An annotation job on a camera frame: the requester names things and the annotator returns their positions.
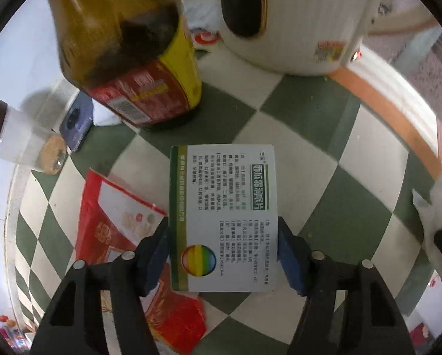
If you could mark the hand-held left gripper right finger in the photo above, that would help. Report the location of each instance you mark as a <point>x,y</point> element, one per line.
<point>289,259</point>

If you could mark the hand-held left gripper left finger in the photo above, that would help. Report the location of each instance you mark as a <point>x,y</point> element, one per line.
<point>156,255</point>

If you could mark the white tissue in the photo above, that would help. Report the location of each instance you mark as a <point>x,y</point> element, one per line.
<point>104,116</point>
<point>435,207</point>

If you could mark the white green medicine box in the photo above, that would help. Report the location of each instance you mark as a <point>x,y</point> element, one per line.
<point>224,210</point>

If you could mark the red snack packet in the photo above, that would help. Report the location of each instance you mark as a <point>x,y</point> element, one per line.
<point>106,225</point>

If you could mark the green white checkered tablecloth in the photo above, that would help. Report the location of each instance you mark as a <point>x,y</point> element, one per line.
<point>317,137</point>

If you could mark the orange table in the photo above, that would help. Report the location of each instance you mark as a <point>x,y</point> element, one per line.
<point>398,118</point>

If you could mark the white tissue by phone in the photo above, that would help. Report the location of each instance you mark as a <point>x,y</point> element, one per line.
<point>104,116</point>

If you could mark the blue smartphone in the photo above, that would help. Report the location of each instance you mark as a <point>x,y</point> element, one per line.
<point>76,122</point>

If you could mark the clear jar with brown lid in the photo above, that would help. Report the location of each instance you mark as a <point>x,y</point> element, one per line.
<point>17,137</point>

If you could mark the brown glass sauce bottle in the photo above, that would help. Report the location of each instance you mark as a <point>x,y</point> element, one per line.
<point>121,44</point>

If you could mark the white pink electric kettle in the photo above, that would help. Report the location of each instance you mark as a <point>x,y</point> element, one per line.
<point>302,18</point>

